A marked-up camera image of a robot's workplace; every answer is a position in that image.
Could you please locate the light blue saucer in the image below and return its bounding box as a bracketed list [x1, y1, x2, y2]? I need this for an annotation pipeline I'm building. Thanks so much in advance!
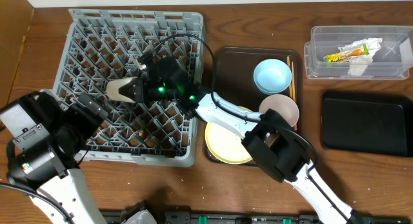
[253, 59, 290, 95]

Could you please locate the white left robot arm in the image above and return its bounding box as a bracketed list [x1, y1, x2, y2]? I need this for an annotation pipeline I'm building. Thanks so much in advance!
[1, 90, 108, 223]

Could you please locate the yellow plate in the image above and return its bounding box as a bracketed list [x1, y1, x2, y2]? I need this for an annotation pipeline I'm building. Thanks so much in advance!
[205, 123, 252, 165]

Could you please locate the black bin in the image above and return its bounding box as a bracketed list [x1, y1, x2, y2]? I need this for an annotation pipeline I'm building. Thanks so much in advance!
[321, 91, 412, 158]

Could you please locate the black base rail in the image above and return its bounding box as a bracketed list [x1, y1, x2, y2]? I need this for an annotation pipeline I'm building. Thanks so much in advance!
[99, 201, 413, 224]

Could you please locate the wooden chopstick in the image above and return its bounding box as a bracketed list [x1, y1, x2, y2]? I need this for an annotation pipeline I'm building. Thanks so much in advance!
[291, 62, 298, 131]
[287, 56, 294, 99]

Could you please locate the grey plastic dish rack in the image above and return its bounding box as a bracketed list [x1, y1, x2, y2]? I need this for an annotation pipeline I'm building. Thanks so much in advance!
[53, 9, 205, 167]

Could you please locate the white paper napkin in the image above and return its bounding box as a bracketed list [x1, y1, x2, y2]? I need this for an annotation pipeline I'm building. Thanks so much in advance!
[338, 38, 383, 76]

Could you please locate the cream white cup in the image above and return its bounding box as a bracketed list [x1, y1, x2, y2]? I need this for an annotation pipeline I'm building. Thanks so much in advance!
[106, 77, 135, 103]

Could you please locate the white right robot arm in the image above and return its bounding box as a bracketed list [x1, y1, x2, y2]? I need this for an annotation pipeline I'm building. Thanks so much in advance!
[117, 57, 363, 223]

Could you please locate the pink bowl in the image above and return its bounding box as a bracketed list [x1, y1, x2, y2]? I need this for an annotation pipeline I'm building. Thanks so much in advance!
[259, 94, 299, 127]

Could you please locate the clear plastic bin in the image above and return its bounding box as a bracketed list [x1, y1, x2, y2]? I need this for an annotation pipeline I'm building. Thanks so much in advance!
[304, 25, 412, 80]

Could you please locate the yellow green snack wrapper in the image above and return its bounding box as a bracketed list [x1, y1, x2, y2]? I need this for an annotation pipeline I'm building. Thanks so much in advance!
[324, 44, 369, 63]

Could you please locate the dark brown tray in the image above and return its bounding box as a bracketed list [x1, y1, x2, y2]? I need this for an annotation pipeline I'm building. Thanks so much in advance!
[203, 47, 302, 167]

